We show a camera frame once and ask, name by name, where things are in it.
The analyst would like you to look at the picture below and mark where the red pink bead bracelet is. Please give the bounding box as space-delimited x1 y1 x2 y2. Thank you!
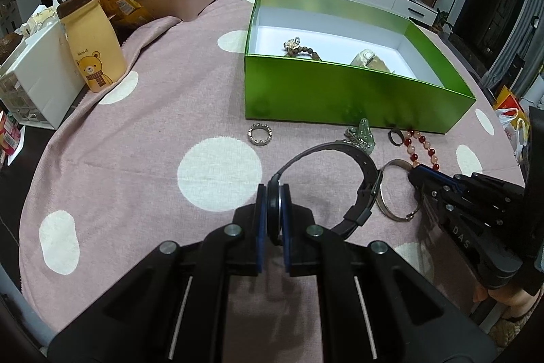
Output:
402 129 442 171

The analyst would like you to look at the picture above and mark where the silver bangle bracelet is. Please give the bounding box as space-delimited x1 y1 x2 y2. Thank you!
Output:
376 158 423 223

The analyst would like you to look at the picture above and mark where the black wristwatch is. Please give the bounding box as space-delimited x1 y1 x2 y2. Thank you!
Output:
267 141 382 246

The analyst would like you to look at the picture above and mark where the green jade pendant keychain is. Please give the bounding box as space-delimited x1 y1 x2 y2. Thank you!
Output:
344 118 375 156

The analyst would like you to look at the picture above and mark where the cream shell ornament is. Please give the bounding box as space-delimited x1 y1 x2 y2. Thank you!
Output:
351 49 390 73

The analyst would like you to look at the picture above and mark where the brown wooden bead bracelet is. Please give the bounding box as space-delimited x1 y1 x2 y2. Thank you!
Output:
285 43 323 62

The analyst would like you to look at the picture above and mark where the pearl flower brooch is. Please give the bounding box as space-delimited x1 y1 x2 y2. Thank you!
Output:
283 38 301 57

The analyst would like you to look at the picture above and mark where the yellow shopping bag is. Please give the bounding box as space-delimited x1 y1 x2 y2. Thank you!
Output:
493 86 529 134

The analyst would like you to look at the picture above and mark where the pink polka dot tablecloth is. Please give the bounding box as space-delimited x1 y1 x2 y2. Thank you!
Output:
19 0 523 339

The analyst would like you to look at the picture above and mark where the green cardboard box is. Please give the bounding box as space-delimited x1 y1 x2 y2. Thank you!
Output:
244 0 476 134

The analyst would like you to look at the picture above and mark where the grey curtain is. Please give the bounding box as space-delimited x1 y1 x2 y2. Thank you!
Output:
481 0 543 89

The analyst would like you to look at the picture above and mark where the yellow bear cup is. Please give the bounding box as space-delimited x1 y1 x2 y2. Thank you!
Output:
56 0 126 93

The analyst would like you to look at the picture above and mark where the silver rhinestone ring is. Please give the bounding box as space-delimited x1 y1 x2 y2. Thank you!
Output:
247 122 273 147

